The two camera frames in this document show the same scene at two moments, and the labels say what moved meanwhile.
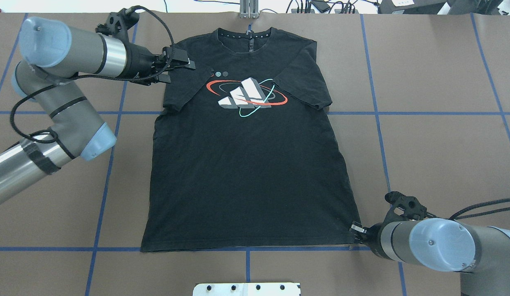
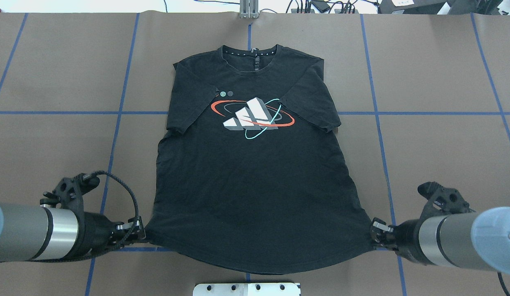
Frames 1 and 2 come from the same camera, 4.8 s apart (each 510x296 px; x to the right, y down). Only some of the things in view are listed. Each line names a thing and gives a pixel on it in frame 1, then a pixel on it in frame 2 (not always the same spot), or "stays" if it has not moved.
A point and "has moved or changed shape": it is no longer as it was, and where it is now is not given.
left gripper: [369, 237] → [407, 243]
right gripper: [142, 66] → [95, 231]
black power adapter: [321, 6] stays
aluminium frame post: [249, 9] stays
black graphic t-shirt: [243, 155] has moved or changed shape
